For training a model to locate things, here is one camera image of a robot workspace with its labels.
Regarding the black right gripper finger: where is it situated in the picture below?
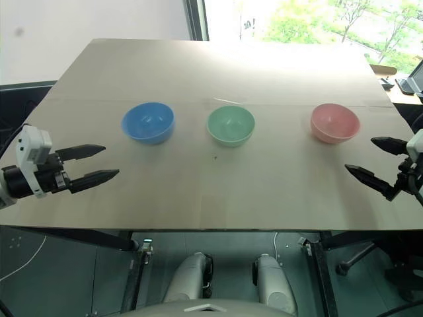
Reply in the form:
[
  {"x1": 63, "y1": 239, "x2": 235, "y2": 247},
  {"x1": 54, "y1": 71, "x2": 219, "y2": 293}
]
[
  {"x1": 370, "y1": 135, "x2": 409, "y2": 157},
  {"x1": 344, "y1": 163, "x2": 398, "y2": 202}
]

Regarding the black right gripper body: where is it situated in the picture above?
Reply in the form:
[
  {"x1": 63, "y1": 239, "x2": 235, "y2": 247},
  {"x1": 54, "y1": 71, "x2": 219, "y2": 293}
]
[{"x1": 394, "y1": 156, "x2": 418, "y2": 196}]

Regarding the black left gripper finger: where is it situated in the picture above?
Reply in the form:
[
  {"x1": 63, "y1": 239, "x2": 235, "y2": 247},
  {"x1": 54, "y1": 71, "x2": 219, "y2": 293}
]
[
  {"x1": 68, "y1": 168, "x2": 120, "y2": 195},
  {"x1": 55, "y1": 143, "x2": 107, "y2": 163}
]

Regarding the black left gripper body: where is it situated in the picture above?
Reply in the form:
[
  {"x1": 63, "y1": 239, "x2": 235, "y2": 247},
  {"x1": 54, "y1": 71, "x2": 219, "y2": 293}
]
[{"x1": 32, "y1": 153, "x2": 73, "y2": 195}]

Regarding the wooden desk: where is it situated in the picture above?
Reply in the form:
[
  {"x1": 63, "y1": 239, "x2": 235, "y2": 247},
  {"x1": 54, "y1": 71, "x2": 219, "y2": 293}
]
[{"x1": 369, "y1": 63, "x2": 423, "y2": 106}]

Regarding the red plastic bowl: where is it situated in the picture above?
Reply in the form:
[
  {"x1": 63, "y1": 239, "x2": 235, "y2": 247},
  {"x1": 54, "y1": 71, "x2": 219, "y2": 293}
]
[{"x1": 310, "y1": 103, "x2": 360, "y2": 145}]

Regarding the dark laptop computer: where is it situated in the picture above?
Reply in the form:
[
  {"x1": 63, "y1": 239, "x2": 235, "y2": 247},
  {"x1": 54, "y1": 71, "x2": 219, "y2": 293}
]
[{"x1": 394, "y1": 60, "x2": 423, "y2": 96}]

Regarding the blue plastic bowl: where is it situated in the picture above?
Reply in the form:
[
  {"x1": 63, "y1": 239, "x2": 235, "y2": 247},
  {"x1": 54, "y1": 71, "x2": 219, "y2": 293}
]
[{"x1": 120, "y1": 102, "x2": 176, "y2": 145}]

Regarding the black office chair base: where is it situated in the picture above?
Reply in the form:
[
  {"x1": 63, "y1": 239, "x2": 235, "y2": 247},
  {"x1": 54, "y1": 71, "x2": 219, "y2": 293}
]
[{"x1": 334, "y1": 242, "x2": 378, "y2": 277}]

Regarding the black table leg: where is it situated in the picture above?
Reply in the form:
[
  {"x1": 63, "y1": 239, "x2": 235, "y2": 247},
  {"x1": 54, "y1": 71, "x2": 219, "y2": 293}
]
[
  {"x1": 298, "y1": 230, "x2": 335, "y2": 317},
  {"x1": 119, "y1": 246, "x2": 153, "y2": 315}
]

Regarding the silver left robot leg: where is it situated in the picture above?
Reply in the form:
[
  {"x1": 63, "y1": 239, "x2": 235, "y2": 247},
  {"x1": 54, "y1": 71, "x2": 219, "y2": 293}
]
[{"x1": 164, "y1": 252, "x2": 214, "y2": 302}]

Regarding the silver robot leg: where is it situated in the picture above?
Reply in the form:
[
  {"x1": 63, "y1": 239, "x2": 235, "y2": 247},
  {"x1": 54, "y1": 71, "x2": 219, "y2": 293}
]
[
  {"x1": 164, "y1": 252, "x2": 214, "y2": 302},
  {"x1": 252, "y1": 253, "x2": 297, "y2": 315}
]

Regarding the silver right robot leg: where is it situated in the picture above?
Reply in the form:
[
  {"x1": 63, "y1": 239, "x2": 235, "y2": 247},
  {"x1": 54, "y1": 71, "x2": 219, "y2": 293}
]
[{"x1": 252, "y1": 253, "x2": 297, "y2": 315}]

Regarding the green plastic bowl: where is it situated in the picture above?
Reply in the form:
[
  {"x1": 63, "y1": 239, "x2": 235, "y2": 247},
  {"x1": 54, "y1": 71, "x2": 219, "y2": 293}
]
[{"x1": 206, "y1": 105, "x2": 256, "y2": 148}]

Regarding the silver robot torso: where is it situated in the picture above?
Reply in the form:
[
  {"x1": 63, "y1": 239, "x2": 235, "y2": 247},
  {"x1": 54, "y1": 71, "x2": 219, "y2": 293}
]
[{"x1": 119, "y1": 298, "x2": 300, "y2": 317}]

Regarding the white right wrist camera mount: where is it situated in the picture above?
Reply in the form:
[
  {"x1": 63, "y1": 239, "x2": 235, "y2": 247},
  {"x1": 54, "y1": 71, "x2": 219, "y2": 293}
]
[{"x1": 405, "y1": 129, "x2": 423, "y2": 159}]

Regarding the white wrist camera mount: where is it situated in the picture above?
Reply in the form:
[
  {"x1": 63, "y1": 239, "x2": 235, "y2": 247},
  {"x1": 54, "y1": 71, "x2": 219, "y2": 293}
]
[
  {"x1": 15, "y1": 125, "x2": 54, "y2": 199},
  {"x1": 405, "y1": 129, "x2": 423, "y2": 159}
]

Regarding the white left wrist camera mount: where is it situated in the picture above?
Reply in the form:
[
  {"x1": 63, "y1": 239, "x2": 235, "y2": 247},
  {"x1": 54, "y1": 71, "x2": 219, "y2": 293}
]
[{"x1": 15, "y1": 125, "x2": 54, "y2": 199}]

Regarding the black table frame crossbar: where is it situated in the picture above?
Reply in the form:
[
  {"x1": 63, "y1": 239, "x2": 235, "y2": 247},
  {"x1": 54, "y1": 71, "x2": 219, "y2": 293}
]
[{"x1": 31, "y1": 227, "x2": 140, "y2": 252}]

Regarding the thin white floor cable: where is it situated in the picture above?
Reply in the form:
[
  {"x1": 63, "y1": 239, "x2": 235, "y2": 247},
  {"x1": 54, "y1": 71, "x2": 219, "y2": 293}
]
[{"x1": 0, "y1": 233, "x2": 48, "y2": 282}]

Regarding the short white cable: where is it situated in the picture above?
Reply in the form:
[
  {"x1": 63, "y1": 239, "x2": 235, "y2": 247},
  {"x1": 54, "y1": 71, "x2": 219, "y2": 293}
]
[{"x1": 272, "y1": 230, "x2": 281, "y2": 262}]

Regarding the black window frame post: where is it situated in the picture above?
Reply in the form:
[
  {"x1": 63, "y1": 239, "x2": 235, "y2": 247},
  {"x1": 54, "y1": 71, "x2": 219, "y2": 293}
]
[{"x1": 184, "y1": 0, "x2": 210, "y2": 42}]

